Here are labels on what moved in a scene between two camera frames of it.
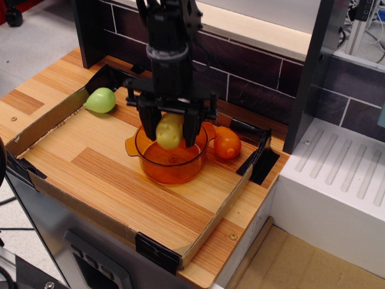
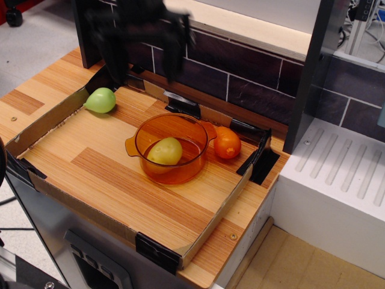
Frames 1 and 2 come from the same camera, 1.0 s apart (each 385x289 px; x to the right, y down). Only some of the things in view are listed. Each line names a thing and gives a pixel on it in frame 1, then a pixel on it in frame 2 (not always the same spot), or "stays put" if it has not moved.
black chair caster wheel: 14,17 stays put
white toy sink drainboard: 331,193 stays put
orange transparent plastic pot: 180,165 stays put
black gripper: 171,88 to 149,18
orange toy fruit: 227,144 stays put
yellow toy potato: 169,129 to 166,151
